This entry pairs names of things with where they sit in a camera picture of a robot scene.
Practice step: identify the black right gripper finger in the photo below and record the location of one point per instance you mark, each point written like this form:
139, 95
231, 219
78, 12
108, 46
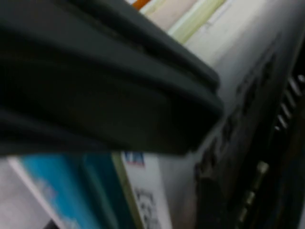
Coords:
214, 205

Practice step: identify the blue and white book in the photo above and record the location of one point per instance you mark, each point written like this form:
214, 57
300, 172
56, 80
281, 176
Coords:
71, 186

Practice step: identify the black perforated book holder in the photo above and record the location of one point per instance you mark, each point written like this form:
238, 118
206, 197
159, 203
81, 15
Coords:
95, 83

